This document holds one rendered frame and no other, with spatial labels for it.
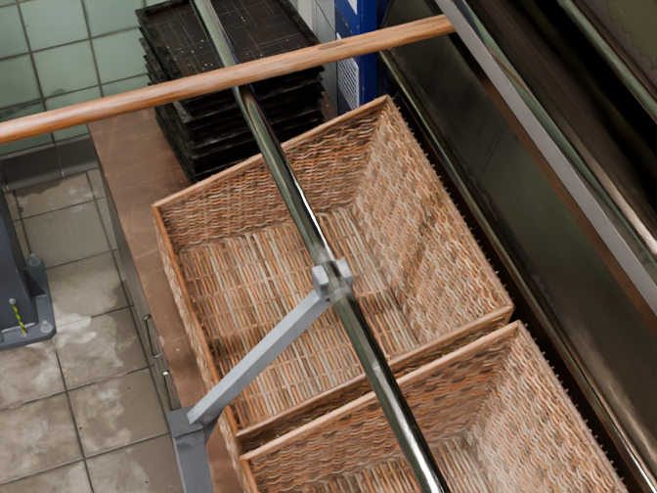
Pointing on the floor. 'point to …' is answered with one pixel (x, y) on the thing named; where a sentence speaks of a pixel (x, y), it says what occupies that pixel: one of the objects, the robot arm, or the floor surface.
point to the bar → (409, 428)
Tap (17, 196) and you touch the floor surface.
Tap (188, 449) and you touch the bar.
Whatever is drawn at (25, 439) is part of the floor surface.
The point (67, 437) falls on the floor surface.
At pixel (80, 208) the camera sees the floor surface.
